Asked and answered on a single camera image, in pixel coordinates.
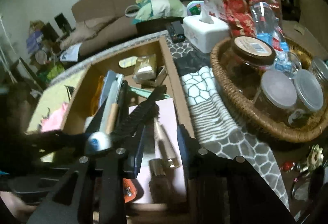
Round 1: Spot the pink fabric cloth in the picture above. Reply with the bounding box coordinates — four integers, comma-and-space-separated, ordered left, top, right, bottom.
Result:
38, 102, 69, 132

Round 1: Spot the beige cosmetic tube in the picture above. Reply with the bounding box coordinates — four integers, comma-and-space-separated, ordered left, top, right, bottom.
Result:
153, 117, 180, 170

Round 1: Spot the white nail file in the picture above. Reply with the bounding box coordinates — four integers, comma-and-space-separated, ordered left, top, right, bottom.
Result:
99, 70, 123, 134

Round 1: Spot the black nail file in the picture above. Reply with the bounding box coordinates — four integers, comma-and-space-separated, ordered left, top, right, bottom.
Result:
85, 80, 129, 138

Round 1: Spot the orange KFC sauce packet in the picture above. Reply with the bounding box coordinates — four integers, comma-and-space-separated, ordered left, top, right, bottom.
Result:
123, 179, 137, 203

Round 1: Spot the yellow plaid table mat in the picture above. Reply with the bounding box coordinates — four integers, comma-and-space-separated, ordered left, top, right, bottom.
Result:
26, 69, 86, 135

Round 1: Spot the woven wicker basket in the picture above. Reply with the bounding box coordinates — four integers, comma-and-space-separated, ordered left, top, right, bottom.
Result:
210, 36, 327, 143

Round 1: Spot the cardboard box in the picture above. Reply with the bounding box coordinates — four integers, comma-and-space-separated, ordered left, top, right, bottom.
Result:
25, 36, 197, 224

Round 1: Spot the black comb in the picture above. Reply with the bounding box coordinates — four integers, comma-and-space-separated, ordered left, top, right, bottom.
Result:
110, 85, 167, 144

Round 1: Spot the white paper sheet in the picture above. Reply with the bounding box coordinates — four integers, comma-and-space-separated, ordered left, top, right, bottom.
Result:
60, 43, 82, 62

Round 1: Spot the jar with grey lid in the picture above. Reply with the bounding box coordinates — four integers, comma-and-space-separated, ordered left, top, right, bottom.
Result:
253, 70, 297, 123

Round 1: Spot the brown cushion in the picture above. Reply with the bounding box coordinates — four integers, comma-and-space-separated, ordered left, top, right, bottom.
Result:
60, 16, 116, 50

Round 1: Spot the glass jar brown lid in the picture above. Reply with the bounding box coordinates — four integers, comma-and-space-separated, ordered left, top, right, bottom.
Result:
221, 36, 276, 100

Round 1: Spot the white tissue box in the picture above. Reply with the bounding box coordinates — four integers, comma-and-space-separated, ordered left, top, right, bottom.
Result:
183, 4, 231, 54

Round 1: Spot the brown sofa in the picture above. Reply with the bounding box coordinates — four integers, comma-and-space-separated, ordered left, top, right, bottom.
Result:
60, 0, 203, 57

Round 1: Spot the black remote control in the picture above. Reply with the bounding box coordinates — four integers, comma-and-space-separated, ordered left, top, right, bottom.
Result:
166, 21, 185, 44

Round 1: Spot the green white pillow bag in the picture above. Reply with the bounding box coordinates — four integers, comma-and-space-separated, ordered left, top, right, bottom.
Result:
124, 0, 187, 24

